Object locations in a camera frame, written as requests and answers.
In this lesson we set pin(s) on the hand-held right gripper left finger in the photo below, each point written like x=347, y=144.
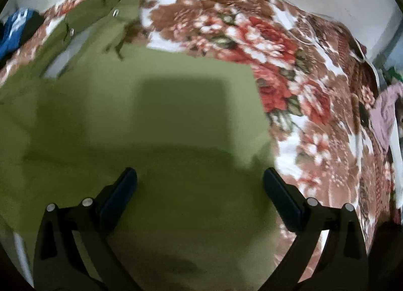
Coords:
x=118, y=198

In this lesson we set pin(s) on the floral brown red blanket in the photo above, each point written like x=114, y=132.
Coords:
x=314, y=121

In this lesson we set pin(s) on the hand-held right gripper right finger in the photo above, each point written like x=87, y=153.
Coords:
x=281, y=199

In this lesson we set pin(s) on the white cloth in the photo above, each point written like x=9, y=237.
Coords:
x=396, y=158

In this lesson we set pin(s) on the blue and black cloth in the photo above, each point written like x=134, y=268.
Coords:
x=14, y=28

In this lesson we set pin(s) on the pink cloth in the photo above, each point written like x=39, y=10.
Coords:
x=384, y=111

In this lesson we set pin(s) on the olive green shirt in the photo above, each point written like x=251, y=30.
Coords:
x=157, y=152

